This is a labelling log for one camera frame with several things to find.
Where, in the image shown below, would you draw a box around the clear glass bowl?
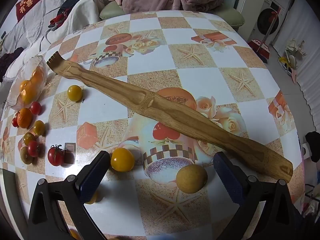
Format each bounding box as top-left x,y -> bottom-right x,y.
5,55 -> 48,110

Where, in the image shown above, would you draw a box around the green sofa cushion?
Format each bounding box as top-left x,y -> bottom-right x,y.
99,1 -> 245,32

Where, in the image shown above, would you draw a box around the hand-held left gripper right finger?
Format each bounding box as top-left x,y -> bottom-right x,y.
213,151 -> 304,240

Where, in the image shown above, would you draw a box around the wooden back scratcher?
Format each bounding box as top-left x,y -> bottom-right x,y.
46,51 -> 293,183

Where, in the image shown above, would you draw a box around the white sofa cover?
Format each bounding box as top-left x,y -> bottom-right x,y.
25,0 -> 108,55

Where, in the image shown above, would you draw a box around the yellow cherry tomato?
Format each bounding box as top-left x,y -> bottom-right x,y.
85,190 -> 98,204
110,147 -> 135,172
67,85 -> 83,102

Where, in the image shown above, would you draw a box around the grey striped quilt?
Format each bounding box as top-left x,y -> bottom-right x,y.
0,0 -> 113,53

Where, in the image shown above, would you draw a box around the red broom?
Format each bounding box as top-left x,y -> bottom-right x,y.
250,7 -> 282,63

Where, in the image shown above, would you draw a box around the white washing machine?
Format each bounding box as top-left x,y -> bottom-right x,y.
246,0 -> 300,45

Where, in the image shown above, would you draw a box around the red cherry tomato with stem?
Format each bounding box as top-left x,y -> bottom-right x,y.
47,144 -> 64,166

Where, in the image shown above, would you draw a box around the olive green cherry tomato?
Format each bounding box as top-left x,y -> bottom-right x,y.
20,146 -> 33,165

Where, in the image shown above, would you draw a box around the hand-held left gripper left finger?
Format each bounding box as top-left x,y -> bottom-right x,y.
28,150 -> 111,240

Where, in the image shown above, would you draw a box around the dark clothes with red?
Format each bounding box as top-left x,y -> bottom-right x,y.
47,0 -> 83,32

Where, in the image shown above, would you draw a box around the yellow-green cherry tomato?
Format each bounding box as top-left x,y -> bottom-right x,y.
33,120 -> 46,136
23,132 -> 35,146

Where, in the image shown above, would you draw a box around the red pillow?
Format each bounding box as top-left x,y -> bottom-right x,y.
15,0 -> 48,22

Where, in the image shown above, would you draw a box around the tan round longan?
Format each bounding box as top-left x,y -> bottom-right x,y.
176,164 -> 208,194

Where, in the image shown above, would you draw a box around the pile of slippers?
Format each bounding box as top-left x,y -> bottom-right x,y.
278,39 -> 307,83

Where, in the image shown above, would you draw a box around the dark purple cloth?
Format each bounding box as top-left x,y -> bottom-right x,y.
0,47 -> 25,83

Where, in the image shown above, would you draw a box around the black bag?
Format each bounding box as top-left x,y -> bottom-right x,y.
301,131 -> 320,163

